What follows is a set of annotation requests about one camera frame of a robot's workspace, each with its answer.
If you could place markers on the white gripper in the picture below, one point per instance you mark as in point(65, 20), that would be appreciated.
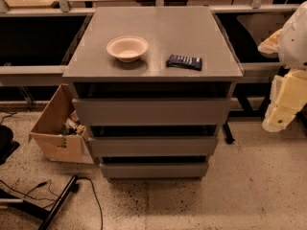
point(295, 45)

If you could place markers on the grey drawer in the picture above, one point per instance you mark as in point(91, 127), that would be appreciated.
point(155, 171)
point(152, 113)
point(172, 146)

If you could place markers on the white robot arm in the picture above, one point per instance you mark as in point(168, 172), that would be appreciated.
point(292, 42)

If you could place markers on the grey drawer cabinet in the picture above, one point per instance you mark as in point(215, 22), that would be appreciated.
point(93, 74)

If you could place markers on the grey bottom drawer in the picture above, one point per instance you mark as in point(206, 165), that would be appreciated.
point(155, 171)

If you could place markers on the grey top drawer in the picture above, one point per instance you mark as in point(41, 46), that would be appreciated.
point(152, 113)

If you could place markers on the grey chair seat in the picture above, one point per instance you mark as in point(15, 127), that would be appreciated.
point(264, 28)

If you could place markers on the dark blue snack packet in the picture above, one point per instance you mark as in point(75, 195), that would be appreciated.
point(193, 63)

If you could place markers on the cardboard box with trash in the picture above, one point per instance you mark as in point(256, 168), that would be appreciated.
point(51, 130)

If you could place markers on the black chair base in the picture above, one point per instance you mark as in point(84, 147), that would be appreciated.
point(7, 144)

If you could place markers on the black table leg frame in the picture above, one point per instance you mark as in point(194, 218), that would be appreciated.
point(243, 92)

